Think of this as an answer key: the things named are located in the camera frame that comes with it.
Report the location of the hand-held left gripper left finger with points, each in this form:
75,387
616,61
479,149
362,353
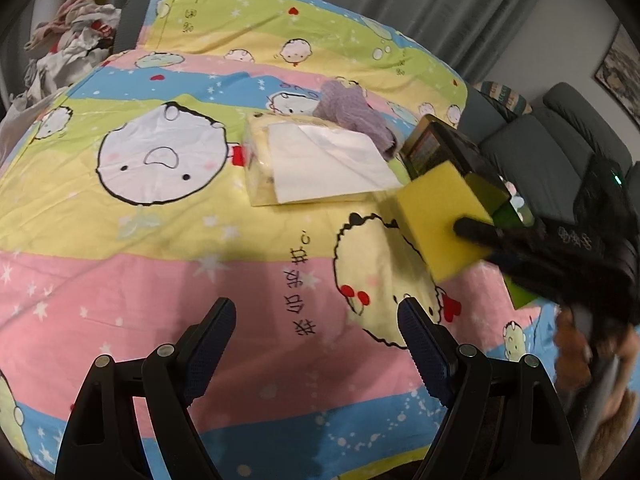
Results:
210,342

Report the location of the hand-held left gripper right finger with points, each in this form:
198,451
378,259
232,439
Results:
425,347

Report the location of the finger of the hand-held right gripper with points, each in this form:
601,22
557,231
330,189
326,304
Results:
525,272
485,232

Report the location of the yellow sponge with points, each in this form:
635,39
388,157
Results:
440,220

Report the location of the person's right hand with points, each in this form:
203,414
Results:
570,352

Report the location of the black box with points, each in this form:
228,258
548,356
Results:
450,150

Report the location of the cartoon printed blanket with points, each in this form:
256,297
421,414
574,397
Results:
150,260

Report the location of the grey sofa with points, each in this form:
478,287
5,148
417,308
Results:
550,130

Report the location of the patterned cushion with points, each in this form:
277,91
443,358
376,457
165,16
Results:
505,97

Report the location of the grey purple cloth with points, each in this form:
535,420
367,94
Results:
350,110

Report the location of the clear tissue pack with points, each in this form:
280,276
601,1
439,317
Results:
300,160

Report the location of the grey curtain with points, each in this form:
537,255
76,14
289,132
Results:
425,0

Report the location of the pile of clothes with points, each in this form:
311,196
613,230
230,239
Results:
75,45

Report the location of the grey chair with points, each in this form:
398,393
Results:
130,20

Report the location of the framed wall picture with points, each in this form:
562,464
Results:
620,75

